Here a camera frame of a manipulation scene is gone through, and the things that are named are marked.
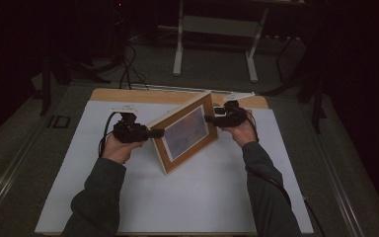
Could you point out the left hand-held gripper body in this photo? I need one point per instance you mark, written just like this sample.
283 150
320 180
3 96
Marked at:
130 131

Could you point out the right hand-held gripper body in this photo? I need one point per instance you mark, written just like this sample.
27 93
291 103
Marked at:
232 117

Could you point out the wooden picture frame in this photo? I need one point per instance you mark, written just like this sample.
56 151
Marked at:
187 135

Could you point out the person's right hand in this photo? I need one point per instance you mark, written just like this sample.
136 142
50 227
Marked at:
243 135

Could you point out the person's left hand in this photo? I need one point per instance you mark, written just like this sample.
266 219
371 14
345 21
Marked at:
120 151

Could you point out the metal strip behind table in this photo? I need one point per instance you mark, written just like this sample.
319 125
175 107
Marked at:
177 88

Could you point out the black rectangular floor plate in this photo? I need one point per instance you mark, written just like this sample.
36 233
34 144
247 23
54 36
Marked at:
59 121

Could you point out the white table mat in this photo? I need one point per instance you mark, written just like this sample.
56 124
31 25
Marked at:
190 204

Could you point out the black metal stand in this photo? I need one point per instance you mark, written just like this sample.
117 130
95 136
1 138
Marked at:
316 82

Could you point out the white metal desk frame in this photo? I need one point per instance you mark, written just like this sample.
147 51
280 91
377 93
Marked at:
217 26

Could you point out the metal floor rail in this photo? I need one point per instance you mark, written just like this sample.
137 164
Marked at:
6 177
339 177

